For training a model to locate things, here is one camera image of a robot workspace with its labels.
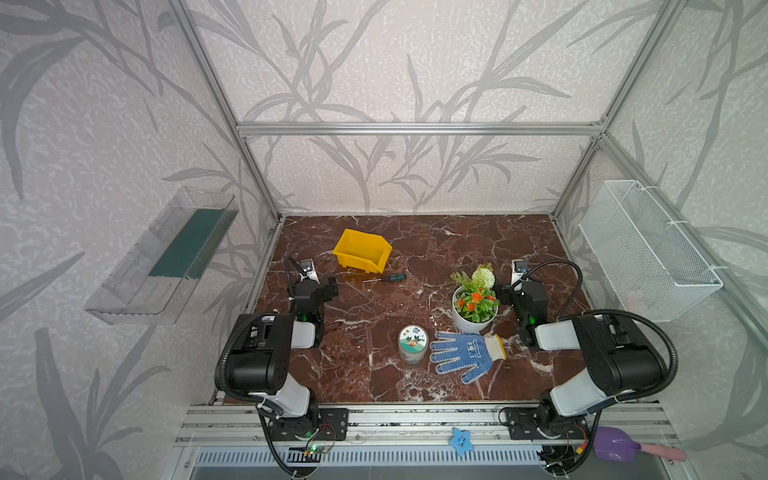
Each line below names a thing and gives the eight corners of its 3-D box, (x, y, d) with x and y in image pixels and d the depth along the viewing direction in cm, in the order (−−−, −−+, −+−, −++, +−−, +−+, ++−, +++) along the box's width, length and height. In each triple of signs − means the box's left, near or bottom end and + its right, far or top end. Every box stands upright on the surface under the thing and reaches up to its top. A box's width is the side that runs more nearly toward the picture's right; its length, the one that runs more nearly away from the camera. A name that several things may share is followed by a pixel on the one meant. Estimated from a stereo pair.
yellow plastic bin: (334, 264, 107) (331, 253, 102) (348, 239, 115) (345, 227, 110) (381, 275, 104) (379, 264, 99) (391, 249, 112) (391, 237, 107)
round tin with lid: (398, 364, 85) (398, 353, 79) (399, 336, 91) (398, 324, 84) (427, 364, 85) (429, 353, 79) (426, 336, 91) (427, 324, 84)
